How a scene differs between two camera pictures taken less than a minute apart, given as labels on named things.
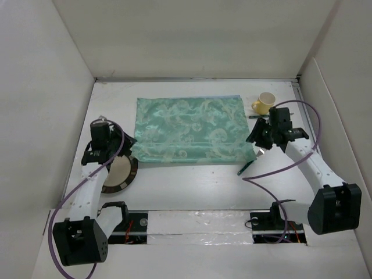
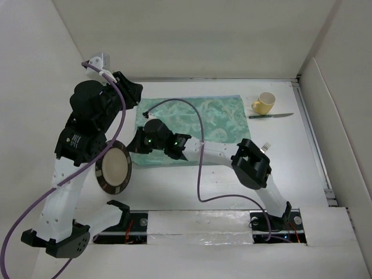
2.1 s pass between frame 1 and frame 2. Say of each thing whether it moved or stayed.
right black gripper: moved
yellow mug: stayed
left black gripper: moved
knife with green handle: stayed
